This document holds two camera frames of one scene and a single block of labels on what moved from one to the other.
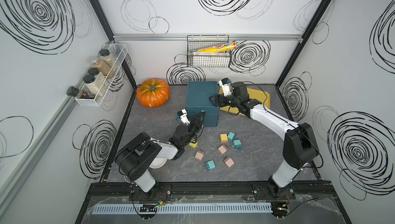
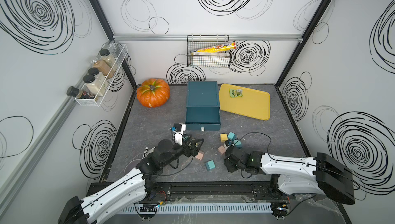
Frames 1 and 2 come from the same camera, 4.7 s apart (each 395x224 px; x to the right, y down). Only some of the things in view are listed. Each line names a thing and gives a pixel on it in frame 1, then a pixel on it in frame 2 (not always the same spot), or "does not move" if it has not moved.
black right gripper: x=220 y=97 -> x=227 y=163
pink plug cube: x=199 y=155 does not move
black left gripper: x=195 y=124 -> x=192 y=151
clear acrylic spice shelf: x=101 y=73 does not move
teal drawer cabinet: x=198 y=94 does not move
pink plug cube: x=222 y=149 does not move
